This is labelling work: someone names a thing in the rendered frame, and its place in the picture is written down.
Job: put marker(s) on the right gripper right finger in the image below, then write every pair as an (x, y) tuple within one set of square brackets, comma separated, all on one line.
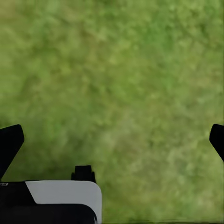
[(217, 139)]

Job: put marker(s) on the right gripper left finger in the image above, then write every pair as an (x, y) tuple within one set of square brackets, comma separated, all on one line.
[(11, 139)]

